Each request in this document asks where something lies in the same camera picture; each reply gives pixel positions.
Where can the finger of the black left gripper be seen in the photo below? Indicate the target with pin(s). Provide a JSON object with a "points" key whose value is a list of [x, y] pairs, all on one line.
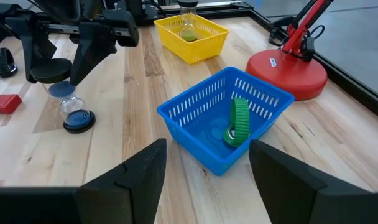
{"points": [[36, 46], [92, 43]]}

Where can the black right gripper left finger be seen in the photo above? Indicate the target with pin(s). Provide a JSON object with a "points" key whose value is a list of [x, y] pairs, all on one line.
{"points": [[130, 193]]}

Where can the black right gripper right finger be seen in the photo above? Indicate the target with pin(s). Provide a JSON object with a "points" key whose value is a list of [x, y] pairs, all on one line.
{"points": [[285, 186]]}

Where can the green sand hourglass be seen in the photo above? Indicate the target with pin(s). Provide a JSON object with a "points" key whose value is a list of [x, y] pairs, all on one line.
{"points": [[188, 34]]}

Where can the red plastic box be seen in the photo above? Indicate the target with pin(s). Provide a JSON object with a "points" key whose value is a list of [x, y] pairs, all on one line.
{"points": [[4, 104]]}

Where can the blue sand hourglass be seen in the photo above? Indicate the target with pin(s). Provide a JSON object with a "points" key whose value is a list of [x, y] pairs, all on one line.
{"points": [[78, 119]]}

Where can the green ribbed watch band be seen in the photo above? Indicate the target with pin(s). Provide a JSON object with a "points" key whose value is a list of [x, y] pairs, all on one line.
{"points": [[240, 118]]}

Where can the black ribbed watch band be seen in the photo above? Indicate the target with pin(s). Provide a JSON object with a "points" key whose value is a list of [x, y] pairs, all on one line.
{"points": [[1, 60]]}

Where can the yellow plastic basket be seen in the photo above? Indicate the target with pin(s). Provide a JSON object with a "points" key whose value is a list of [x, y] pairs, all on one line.
{"points": [[192, 54]]}

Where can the blue plastic basket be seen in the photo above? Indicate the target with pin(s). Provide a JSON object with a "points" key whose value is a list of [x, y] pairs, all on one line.
{"points": [[192, 130]]}

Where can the red desk lamp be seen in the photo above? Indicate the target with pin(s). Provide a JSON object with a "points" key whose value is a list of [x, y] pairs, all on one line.
{"points": [[285, 77]]}

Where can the black aluminium table frame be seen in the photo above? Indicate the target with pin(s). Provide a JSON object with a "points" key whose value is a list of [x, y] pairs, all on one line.
{"points": [[363, 95]]}

